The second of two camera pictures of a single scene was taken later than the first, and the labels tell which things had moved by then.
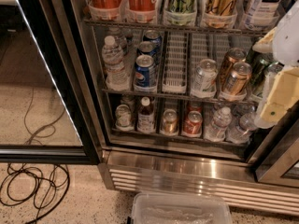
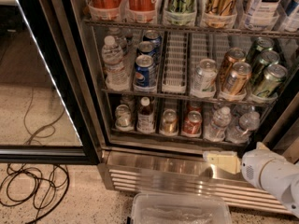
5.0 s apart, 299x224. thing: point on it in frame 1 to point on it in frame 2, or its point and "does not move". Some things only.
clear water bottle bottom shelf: (216, 130) does not move
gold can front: (238, 78) does not move
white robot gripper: (288, 46) to (251, 167)
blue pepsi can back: (154, 36) does not move
